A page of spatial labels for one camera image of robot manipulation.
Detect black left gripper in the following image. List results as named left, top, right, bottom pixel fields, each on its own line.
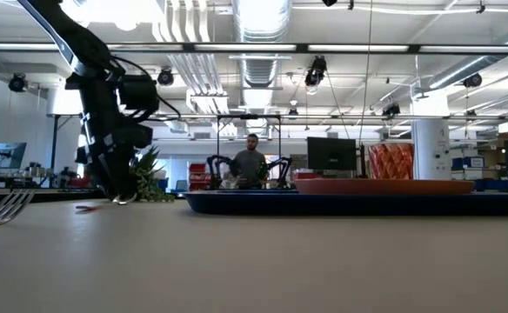
left=65, top=71, right=155, bottom=202

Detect silver metal spoon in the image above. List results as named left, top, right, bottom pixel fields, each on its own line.
left=74, top=193, right=138, bottom=214

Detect pink faceted plastic cup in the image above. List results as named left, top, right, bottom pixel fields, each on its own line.
left=368, top=142, right=415, bottom=181

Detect blue plastic tray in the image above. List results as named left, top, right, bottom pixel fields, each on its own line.
left=183, top=190, right=508, bottom=216

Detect red storage bins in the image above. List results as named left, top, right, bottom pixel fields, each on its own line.
left=188, top=163, right=212, bottom=192

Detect lit desk monitor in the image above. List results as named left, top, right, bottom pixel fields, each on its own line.
left=0, top=142, right=28, bottom=170

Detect person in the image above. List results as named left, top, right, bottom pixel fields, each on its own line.
left=231, top=133, right=269, bottom=190

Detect white round column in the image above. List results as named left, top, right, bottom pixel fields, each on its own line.
left=411, top=89, right=451, bottom=192

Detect shelf with blue bins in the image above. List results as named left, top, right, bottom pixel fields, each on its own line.
left=451, top=155, right=486, bottom=192

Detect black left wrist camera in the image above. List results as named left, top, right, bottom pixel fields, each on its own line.
left=118, top=74, right=160, bottom=115

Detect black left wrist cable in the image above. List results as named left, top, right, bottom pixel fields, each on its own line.
left=110, top=55, right=182, bottom=122

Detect black background rig frame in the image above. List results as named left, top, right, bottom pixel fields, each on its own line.
left=216, top=113, right=283, bottom=190

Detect black frame bar with lights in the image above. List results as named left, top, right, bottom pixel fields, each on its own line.
left=0, top=42, right=508, bottom=57

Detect round silver air duct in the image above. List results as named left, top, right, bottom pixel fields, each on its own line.
left=231, top=0, right=292, bottom=88

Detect thin hanging cable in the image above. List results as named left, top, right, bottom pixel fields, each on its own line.
left=358, top=0, right=374, bottom=144

